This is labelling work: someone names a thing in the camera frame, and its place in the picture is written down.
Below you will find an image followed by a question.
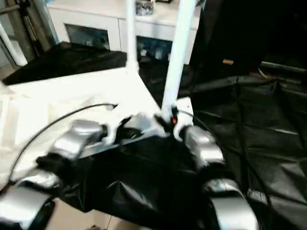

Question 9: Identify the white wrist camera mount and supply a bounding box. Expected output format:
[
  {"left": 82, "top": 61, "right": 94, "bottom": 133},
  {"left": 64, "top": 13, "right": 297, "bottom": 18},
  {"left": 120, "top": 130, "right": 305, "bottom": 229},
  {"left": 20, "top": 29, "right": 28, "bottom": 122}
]
[
  {"left": 171, "top": 97, "right": 195, "bottom": 141},
  {"left": 103, "top": 105, "right": 133, "bottom": 146}
]

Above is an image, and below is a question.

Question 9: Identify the grey metal tripod stand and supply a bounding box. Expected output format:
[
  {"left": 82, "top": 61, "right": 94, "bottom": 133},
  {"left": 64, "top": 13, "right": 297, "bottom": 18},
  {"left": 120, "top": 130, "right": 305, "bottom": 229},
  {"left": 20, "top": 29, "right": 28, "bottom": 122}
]
[{"left": 0, "top": 0, "right": 56, "bottom": 58}]

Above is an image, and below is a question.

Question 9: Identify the black speaker cabinet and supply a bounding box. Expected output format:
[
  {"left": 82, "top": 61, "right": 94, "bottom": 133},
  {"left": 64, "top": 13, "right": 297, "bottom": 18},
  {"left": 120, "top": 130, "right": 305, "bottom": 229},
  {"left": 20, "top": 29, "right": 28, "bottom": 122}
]
[{"left": 190, "top": 0, "right": 263, "bottom": 72}]

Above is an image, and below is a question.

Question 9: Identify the dark bag of small parts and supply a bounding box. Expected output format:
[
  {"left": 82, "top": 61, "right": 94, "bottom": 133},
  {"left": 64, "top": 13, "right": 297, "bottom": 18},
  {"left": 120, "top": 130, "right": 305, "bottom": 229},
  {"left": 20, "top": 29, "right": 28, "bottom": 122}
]
[{"left": 135, "top": 0, "right": 156, "bottom": 16}]

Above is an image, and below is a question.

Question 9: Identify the white sideboard cabinet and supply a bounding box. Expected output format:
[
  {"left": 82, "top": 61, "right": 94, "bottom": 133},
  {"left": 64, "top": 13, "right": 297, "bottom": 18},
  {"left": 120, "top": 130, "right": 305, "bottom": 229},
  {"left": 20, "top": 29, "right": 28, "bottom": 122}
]
[{"left": 47, "top": 0, "right": 201, "bottom": 66}]

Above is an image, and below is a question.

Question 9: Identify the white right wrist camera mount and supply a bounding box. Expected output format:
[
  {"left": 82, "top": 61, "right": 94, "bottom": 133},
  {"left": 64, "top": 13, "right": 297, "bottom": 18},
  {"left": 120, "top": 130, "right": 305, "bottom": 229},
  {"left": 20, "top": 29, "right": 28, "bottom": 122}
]
[{"left": 171, "top": 97, "right": 195, "bottom": 141}]

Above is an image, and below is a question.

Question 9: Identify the black plastic mat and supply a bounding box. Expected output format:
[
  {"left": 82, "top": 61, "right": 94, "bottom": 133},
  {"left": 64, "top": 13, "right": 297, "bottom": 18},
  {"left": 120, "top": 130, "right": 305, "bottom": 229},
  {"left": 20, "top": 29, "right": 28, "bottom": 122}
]
[{"left": 0, "top": 41, "right": 307, "bottom": 230}]

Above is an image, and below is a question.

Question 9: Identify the black metal rod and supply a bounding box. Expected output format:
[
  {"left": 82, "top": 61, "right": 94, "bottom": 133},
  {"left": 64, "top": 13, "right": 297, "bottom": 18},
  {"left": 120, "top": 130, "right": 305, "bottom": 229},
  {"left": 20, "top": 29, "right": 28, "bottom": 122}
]
[{"left": 260, "top": 61, "right": 307, "bottom": 73}]

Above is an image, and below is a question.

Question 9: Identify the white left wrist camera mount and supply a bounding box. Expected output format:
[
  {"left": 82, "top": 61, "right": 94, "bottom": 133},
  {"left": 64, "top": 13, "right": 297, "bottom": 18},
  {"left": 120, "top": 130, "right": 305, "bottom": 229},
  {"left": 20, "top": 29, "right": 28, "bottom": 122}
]
[{"left": 103, "top": 105, "right": 133, "bottom": 146}]

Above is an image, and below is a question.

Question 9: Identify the white slanted pipe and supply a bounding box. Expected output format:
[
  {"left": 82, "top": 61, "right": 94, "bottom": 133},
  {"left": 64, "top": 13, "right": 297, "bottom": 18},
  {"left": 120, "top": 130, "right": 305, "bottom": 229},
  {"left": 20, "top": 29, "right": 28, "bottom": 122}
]
[{"left": 0, "top": 25, "right": 29, "bottom": 66}]

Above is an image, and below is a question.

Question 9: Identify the white plastic table top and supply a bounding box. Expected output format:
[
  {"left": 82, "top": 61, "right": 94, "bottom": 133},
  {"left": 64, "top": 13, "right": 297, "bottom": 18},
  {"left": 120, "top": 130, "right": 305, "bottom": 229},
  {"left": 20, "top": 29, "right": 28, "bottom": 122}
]
[{"left": 0, "top": 66, "right": 174, "bottom": 186}]

